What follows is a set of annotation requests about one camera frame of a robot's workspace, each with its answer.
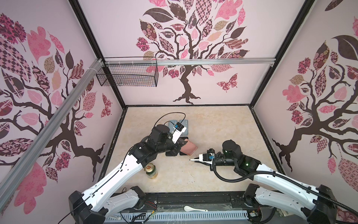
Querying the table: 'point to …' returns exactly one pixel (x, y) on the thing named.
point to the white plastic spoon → (187, 208)
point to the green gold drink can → (151, 171)
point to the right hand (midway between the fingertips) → (196, 156)
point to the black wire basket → (130, 72)
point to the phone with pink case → (199, 159)
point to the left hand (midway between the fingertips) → (183, 144)
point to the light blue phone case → (174, 122)
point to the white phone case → (185, 123)
